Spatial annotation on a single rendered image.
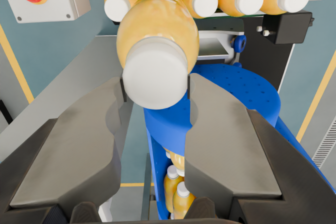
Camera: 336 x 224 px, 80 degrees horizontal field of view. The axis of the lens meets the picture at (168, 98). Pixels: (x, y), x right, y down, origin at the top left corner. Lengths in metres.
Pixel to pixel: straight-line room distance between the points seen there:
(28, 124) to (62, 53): 1.04
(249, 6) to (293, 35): 0.20
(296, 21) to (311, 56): 1.39
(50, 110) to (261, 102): 0.66
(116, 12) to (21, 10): 0.16
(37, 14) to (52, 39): 1.31
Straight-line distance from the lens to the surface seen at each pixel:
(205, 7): 0.37
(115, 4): 0.37
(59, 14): 0.41
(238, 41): 0.54
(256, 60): 1.56
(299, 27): 0.57
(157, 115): 0.37
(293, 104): 2.13
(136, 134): 2.03
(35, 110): 0.83
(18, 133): 0.75
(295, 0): 0.42
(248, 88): 0.46
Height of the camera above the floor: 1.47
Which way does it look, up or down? 57 degrees down
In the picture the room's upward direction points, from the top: 179 degrees clockwise
